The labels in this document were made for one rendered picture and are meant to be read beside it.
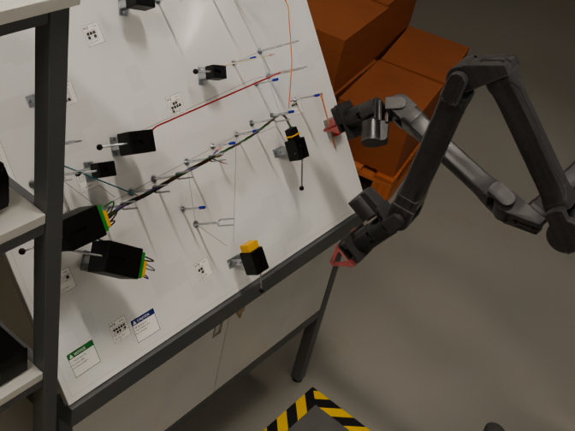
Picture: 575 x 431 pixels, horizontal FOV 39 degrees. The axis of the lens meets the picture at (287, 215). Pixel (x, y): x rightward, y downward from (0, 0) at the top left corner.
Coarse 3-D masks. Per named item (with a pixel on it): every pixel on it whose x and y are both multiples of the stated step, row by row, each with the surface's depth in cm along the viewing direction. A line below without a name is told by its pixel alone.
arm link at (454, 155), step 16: (400, 96) 215; (400, 112) 214; (416, 112) 213; (400, 128) 219; (416, 128) 212; (448, 160) 208; (464, 160) 207; (464, 176) 206; (480, 176) 205; (480, 192) 204; (496, 192) 199; (512, 192) 199
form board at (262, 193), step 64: (192, 0) 210; (256, 0) 228; (0, 64) 171; (128, 64) 195; (192, 64) 209; (256, 64) 226; (320, 64) 246; (0, 128) 170; (128, 128) 194; (192, 128) 208; (256, 128) 225; (320, 128) 245; (64, 192) 180; (192, 192) 207; (256, 192) 224; (320, 192) 243; (64, 256) 179; (192, 256) 206; (64, 320) 179; (128, 320) 191; (192, 320) 205; (64, 384) 178
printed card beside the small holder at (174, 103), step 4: (172, 96) 204; (176, 96) 205; (180, 96) 206; (168, 100) 203; (172, 100) 204; (176, 100) 205; (180, 100) 206; (168, 104) 203; (172, 104) 204; (176, 104) 205; (180, 104) 206; (172, 108) 204; (176, 108) 205; (180, 108) 205; (184, 108) 206; (172, 112) 204; (176, 112) 205; (180, 112) 205; (172, 116) 204
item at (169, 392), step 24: (216, 336) 229; (168, 360) 212; (192, 360) 224; (216, 360) 237; (144, 384) 209; (168, 384) 220; (192, 384) 232; (120, 408) 205; (144, 408) 216; (168, 408) 228; (192, 408) 241
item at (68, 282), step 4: (64, 268) 179; (68, 268) 180; (64, 272) 179; (68, 272) 180; (64, 276) 179; (68, 276) 180; (72, 276) 180; (64, 280) 179; (68, 280) 180; (72, 280) 180; (64, 284) 179; (68, 284) 180; (72, 284) 180; (64, 288) 179; (68, 288) 180; (72, 288) 180; (60, 292) 178; (64, 292) 179
